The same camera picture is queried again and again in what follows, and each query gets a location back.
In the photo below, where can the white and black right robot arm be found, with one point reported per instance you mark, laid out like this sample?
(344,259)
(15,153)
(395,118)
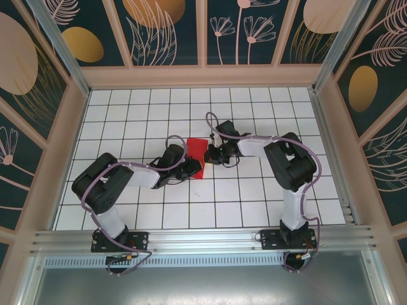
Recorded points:
(292,168)

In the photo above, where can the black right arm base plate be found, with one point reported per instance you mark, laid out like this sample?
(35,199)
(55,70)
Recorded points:
(270,239)

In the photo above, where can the grey metal sheet panel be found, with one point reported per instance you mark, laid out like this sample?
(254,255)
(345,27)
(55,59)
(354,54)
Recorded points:
(203,286)

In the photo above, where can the aluminium side rail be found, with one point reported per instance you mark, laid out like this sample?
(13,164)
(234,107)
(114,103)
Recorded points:
(333,162)

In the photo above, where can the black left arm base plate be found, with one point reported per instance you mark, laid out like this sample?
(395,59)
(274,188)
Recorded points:
(140,241)

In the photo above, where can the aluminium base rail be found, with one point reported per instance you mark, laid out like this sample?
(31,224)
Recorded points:
(203,241)

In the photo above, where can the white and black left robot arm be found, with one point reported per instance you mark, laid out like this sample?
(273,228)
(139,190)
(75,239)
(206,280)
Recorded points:
(108,193)

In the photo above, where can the red cloth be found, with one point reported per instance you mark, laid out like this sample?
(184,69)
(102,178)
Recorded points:
(196,146)

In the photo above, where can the aluminium corner post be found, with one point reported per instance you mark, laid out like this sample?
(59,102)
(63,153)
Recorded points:
(63,54)
(337,41)

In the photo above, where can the small circuit board yellow connector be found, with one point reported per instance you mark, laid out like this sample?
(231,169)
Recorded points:
(121,258)
(305,255)

